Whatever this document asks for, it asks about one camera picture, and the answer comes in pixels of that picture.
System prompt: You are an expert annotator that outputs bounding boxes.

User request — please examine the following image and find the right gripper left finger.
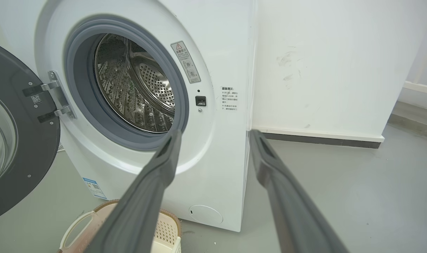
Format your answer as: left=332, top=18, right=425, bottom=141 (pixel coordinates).
left=85, top=129, right=182, bottom=253

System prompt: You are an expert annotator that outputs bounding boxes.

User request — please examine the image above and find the grey rubber door gasket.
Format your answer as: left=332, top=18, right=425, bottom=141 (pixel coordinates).
left=63, top=16, right=189, bottom=151

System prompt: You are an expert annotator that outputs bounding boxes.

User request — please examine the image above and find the silver metal door hinge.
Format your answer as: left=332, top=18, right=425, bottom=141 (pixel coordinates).
left=41, top=70, right=77, bottom=120

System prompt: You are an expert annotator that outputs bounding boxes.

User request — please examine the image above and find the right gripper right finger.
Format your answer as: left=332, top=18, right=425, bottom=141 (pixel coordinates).
left=250, top=129, right=349, bottom=253

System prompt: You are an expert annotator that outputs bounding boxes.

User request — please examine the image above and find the grey warning sticker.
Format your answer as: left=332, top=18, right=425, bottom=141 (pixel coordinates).
left=171, top=41, right=201, bottom=84

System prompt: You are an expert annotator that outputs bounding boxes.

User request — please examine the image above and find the round white filter cover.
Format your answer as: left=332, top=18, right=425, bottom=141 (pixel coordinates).
left=189, top=205, right=223, bottom=225

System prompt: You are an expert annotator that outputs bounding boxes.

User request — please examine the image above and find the cream plastic laundry basket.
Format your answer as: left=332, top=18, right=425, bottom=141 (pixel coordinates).
left=57, top=199, right=182, bottom=253

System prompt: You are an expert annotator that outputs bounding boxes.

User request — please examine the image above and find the dark wall skirting strip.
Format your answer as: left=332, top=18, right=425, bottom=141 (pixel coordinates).
left=262, top=127, right=385, bottom=149

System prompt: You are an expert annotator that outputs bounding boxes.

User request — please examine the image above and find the stainless steel washing machine drum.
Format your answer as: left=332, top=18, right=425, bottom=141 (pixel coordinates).
left=94, top=33, right=175, bottom=133

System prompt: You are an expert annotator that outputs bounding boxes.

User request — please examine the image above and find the blue white energy label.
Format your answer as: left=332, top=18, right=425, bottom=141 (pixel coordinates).
left=82, top=177, right=108, bottom=201

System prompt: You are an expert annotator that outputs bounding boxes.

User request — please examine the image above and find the white text notice sticker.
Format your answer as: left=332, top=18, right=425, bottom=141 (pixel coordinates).
left=221, top=86, right=239, bottom=112

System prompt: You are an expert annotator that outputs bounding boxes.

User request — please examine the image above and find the white front-load washing machine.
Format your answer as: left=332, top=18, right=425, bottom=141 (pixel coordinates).
left=0, top=0, right=258, bottom=232

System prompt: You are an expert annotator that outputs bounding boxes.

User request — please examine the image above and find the black round washer door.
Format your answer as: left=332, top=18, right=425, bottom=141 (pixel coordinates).
left=0, top=39, right=61, bottom=223

